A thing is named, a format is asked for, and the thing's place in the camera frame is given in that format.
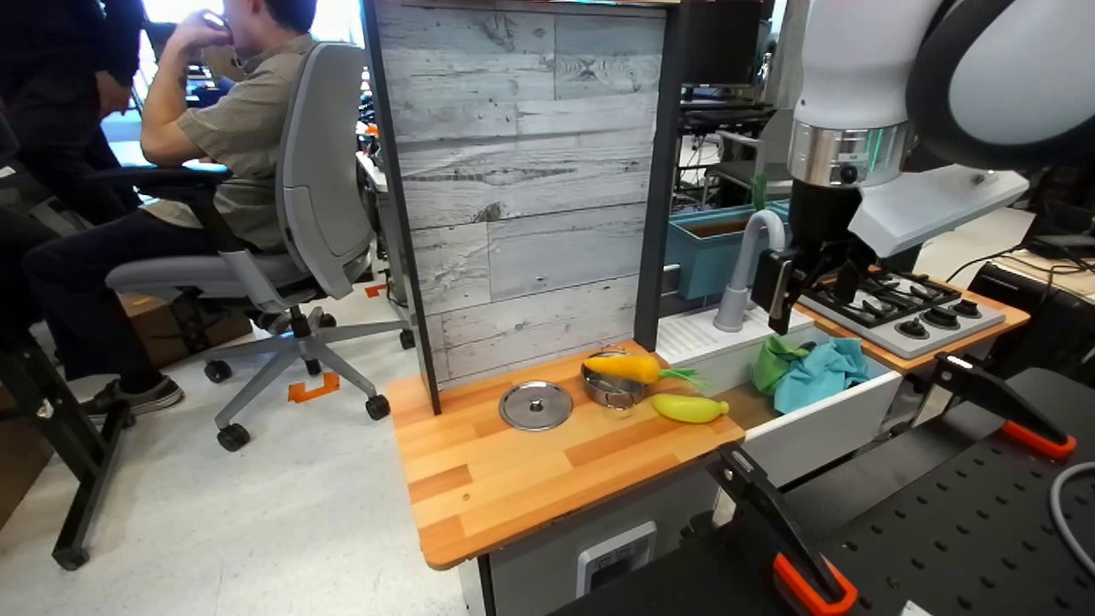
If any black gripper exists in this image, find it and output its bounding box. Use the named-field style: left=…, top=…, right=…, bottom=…
left=765, top=182, right=877, bottom=320

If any grey kitchen tap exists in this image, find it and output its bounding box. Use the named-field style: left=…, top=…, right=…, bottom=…
left=714, top=208, right=786, bottom=332

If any orange carrot plushie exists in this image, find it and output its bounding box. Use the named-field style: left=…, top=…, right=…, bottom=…
left=585, top=351, right=691, bottom=387

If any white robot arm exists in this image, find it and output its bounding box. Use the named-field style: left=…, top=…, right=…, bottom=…
left=764, top=0, right=1095, bottom=325

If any yellow banana plushie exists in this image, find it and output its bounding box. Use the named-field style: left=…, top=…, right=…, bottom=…
left=651, top=393, right=728, bottom=423

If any small steel pot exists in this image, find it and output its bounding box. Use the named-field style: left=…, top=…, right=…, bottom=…
left=583, top=372, right=651, bottom=408

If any steel pot lid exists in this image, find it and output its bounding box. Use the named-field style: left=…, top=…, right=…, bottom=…
left=501, top=378, right=574, bottom=431

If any black toy stove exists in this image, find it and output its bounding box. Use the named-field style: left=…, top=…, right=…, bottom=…
left=800, top=270, right=1002, bottom=359

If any teal planter box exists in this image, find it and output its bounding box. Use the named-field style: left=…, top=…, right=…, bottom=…
left=665, top=204, right=753, bottom=304

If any teal cloth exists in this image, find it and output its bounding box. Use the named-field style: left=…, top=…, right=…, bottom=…
left=773, top=337, right=873, bottom=415

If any green cloth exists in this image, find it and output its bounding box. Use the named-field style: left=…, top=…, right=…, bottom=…
left=751, top=334, right=807, bottom=398

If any white toy sink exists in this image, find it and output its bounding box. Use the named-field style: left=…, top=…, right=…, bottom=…
left=657, top=309, right=901, bottom=484

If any black orange clamp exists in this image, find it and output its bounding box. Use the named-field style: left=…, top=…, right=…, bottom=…
left=930, top=351, right=1078, bottom=463
left=708, top=445, right=859, bottom=616

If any grey wood backsplash panel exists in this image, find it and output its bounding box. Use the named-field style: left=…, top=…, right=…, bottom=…
left=366, top=0, right=681, bottom=398

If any wooden countertop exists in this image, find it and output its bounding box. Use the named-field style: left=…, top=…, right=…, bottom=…
left=387, top=357, right=746, bottom=571

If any grey office chair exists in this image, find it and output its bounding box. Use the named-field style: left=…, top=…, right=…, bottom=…
left=106, top=40, right=414, bottom=453

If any seated person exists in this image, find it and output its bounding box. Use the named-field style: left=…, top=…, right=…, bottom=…
left=24, top=0, right=317, bottom=415

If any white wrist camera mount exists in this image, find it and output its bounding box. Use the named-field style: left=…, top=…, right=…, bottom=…
left=848, top=165, right=1029, bottom=255

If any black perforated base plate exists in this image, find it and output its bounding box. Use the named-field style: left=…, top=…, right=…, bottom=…
left=550, top=367, right=1095, bottom=616

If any grey coiled cable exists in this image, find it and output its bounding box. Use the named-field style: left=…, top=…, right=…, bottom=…
left=1045, top=458, right=1095, bottom=579

